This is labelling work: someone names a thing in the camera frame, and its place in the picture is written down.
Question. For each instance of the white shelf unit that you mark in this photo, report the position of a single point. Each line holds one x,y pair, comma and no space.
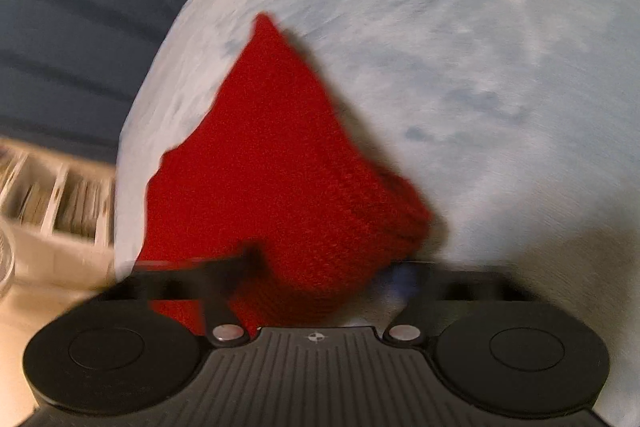
60,211

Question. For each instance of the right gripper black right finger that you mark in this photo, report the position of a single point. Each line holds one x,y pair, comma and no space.
495,343

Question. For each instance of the light blue bed cover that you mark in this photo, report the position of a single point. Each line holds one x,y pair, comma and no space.
517,119

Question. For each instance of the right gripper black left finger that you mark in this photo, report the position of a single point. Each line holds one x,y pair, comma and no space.
141,340

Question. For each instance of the red knit cardigan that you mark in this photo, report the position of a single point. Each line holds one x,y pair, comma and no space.
271,176

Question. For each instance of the dark blue curtain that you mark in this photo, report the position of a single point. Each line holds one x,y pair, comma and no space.
70,69

